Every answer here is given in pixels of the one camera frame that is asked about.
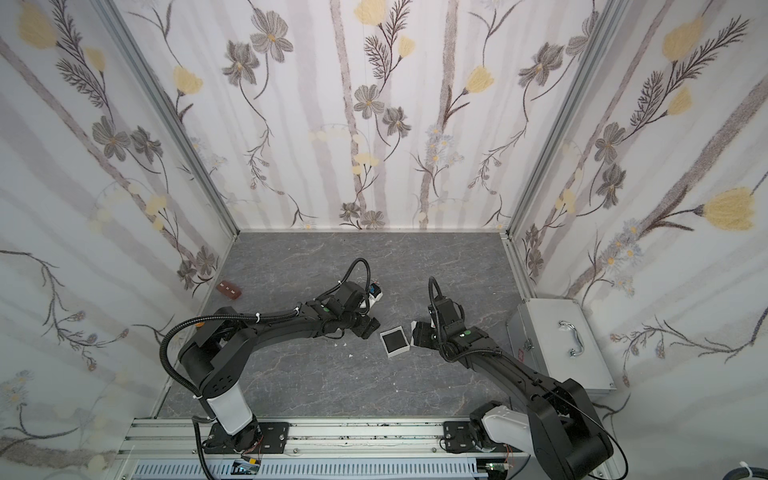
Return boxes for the white jewelry box base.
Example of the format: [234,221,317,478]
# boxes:
[380,326,411,358]

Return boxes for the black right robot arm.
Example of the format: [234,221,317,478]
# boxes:
[414,294,618,479]

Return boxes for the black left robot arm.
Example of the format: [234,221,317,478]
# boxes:
[159,281,383,443]

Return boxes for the small brown red box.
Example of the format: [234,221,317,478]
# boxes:
[216,280,242,300]

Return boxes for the silver metal case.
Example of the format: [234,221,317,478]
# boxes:
[506,298,616,400]

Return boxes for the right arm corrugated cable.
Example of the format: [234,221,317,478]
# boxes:
[427,275,448,337]

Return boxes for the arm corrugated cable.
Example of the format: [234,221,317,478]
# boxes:
[158,308,301,397]
[427,275,448,337]

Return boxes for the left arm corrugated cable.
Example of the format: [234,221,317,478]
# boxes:
[158,308,301,397]

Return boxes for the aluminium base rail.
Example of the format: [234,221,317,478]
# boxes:
[107,414,547,479]

